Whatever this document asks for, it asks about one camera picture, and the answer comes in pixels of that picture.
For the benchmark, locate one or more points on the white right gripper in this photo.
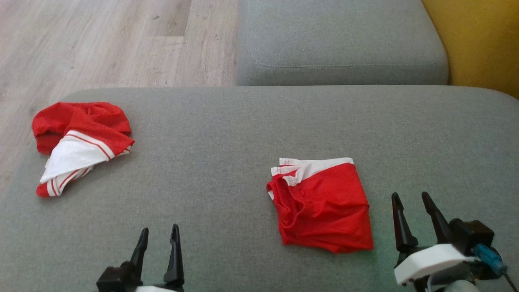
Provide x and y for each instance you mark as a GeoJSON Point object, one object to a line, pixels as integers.
{"type": "Point", "coordinates": [434, 259]}

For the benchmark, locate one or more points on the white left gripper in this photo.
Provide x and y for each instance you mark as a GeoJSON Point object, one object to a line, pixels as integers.
{"type": "Point", "coordinates": [158, 289]}

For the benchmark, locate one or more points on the red shorts with white trim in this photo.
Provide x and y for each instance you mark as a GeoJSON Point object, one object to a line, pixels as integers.
{"type": "Point", "coordinates": [324, 207]}

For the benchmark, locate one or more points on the red and white jersey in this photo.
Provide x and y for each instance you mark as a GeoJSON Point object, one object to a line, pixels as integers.
{"type": "Point", "coordinates": [89, 121]}

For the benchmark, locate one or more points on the large grey sofa seat cushion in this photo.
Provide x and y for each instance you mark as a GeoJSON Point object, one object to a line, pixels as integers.
{"type": "Point", "coordinates": [227, 170]}

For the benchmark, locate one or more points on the yellow furniture panel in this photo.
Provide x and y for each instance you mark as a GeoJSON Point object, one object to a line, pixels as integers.
{"type": "Point", "coordinates": [482, 40]}

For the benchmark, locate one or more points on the small grey sofa cushion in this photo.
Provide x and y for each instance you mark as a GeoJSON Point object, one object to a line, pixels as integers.
{"type": "Point", "coordinates": [340, 40]}

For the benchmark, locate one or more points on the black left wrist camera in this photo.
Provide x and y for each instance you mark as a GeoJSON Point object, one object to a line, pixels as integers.
{"type": "Point", "coordinates": [117, 278]}

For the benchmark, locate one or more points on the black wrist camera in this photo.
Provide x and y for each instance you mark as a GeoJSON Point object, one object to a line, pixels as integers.
{"type": "Point", "coordinates": [117, 278]}
{"type": "Point", "coordinates": [472, 235]}

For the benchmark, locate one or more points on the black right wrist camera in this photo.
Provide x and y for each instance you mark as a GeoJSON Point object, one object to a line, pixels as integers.
{"type": "Point", "coordinates": [472, 235]}

